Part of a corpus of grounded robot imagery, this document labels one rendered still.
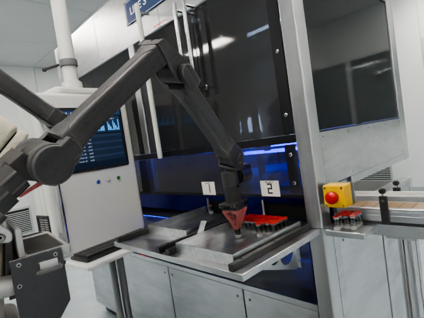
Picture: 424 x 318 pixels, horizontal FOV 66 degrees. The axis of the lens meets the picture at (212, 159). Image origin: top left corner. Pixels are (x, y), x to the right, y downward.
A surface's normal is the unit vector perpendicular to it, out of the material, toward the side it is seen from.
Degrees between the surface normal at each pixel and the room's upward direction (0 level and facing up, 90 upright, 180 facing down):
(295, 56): 90
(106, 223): 90
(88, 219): 90
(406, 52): 90
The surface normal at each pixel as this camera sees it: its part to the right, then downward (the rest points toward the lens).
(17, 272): 0.60, -0.04
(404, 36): -0.71, 0.15
